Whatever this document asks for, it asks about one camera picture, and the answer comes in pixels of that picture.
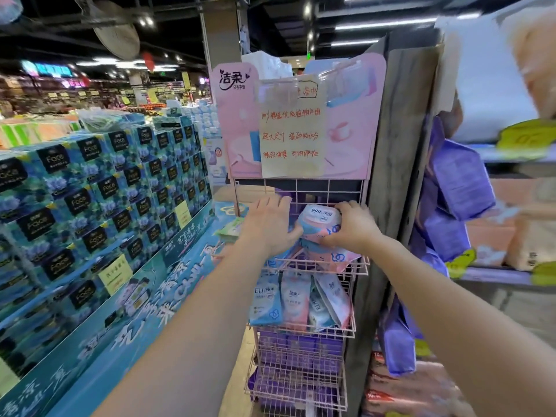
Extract pink white wipes packet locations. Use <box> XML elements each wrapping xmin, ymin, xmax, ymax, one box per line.
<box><xmin>314</xmin><ymin>273</ymin><xmax>352</xmax><ymax>329</ymax></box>

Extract handwritten paper notice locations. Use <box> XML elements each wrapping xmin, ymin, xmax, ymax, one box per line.
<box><xmin>258</xmin><ymin>77</ymin><xmax>329</xmax><ymax>179</ymax></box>

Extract grey wooden shelf post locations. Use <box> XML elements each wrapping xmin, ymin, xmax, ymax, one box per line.
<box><xmin>345</xmin><ymin>29</ymin><xmax>445</xmax><ymax>417</ymax></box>

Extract pink wire display rack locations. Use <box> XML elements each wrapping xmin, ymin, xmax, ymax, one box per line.
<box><xmin>228</xmin><ymin>178</ymin><xmax>371</xmax><ymax>417</ymax></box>

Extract pile of pink wipes packs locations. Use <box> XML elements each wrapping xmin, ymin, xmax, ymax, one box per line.
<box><xmin>300</xmin><ymin>242</ymin><xmax>362</xmax><ymax>273</ymax></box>

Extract person's right hand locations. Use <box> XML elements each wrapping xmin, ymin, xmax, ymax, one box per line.
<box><xmin>321</xmin><ymin>200</ymin><xmax>384</xmax><ymax>256</ymax></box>

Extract pink sign board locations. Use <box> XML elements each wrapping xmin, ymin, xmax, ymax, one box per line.
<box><xmin>210</xmin><ymin>53</ymin><xmax>387</xmax><ymax>180</ymax></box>

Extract row of purple packets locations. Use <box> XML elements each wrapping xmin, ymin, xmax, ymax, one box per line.
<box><xmin>251</xmin><ymin>329</ymin><xmax>345</xmax><ymax>414</ymax></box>

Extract person's left hand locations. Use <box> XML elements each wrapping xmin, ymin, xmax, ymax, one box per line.
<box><xmin>241</xmin><ymin>194</ymin><xmax>304</xmax><ymax>257</ymax></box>

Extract grey store pillar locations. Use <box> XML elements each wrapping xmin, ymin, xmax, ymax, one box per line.
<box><xmin>201</xmin><ymin>0</ymin><xmax>250</xmax><ymax>74</ymax></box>

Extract hanging purple packets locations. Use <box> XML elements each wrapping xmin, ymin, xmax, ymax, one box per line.
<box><xmin>413</xmin><ymin>116</ymin><xmax>497</xmax><ymax>278</ymax></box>

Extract hanging purple packet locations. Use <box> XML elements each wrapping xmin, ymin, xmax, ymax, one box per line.
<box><xmin>379</xmin><ymin>294</ymin><xmax>425</xmax><ymax>378</ymax></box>

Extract stack of blue tissue boxes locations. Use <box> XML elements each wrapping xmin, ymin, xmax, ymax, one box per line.
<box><xmin>0</xmin><ymin>120</ymin><xmax>213</xmax><ymax>380</ymax></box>

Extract pink wet wipes packet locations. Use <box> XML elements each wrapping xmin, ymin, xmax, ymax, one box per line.
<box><xmin>296</xmin><ymin>204</ymin><xmax>345</xmax><ymax>245</ymax></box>

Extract small blue white wipes packet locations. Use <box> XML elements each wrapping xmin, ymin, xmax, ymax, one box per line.
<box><xmin>308</xmin><ymin>290</ymin><xmax>336</xmax><ymax>331</ymax></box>

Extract pink tissue pack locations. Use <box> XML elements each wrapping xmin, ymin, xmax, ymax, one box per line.
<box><xmin>466</xmin><ymin>178</ymin><xmax>524</xmax><ymax>266</ymax></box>

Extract ceiling fan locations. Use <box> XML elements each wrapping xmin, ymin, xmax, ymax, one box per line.
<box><xmin>71</xmin><ymin>0</ymin><xmax>142</xmax><ymax>61</ymax></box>

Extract pink upright wipes packet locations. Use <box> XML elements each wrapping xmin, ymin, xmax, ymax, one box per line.
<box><xmin>280</xmin><ymin>271</ymin><xmax>313</xmax><ymax>331</ymax></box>

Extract yellow price tag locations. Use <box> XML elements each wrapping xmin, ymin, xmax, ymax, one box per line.
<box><xmin>173</xmin><ymin>200</ymin><xmax>193</xmax><ymax>230</ymax></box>
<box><xmin>97</xmin><ymin>254</ymin><xmax>134</xmax><ymax>296</ymax></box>
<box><xmin>0</xmin><ymin>357</ymin><xmax>21</xmax><ymax>398</ymax></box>

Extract beige tissue pack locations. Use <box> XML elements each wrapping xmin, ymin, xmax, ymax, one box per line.
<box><xmin>505</xmin><ymin>204</ymin><xmax>556</xmax><ymax>272</ymax></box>

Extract red orange wrapped packs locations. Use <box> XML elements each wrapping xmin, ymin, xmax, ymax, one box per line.
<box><xmin>362</xmin><ymin>351</ymin><xmax>476</xmax><ymax>417</ymax></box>

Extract yellow shelf label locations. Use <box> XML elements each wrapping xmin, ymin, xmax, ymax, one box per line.
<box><xmin>531</xmin><ymin>261</ymin><xmax>556</xmax><ymax>286</ymax></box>
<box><xmin>447</xmin><ymin>248</ymin><xmax>477</xmax><ymax>279</ymax></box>
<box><xmin>496</xmin><ymin>119</ymin><xmax>556</xmax><ymax>153</ymax></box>

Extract white paper roll pack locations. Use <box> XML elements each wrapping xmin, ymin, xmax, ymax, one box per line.
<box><xmin>436</xmin><ymin>13</ymin><xmax>540</xmax><ymax>145</ymax></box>

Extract person's left forearm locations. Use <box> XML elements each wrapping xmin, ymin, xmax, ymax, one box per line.
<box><xmin>92</xmin><ymin>244</ymin><xmax>279</xmax><ymax>417</ymax></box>

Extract person's right forearm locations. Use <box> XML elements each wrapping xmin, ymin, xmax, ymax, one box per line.
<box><xmin>367</xmin><ymin>238</ymin><xmax>556</xmax><ymax>417</ymax></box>

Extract teal printed display base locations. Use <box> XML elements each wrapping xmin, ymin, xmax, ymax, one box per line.
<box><xmin>0</xmin><ymin>201</ymin><xmax>249</xmax><ymax>417</ymax></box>

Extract green wipes packet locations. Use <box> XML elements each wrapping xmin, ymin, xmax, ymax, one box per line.
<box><xmin>215</xmin><ymin>217</ymin><xmax>246</xmax><ymax>244</ymax></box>

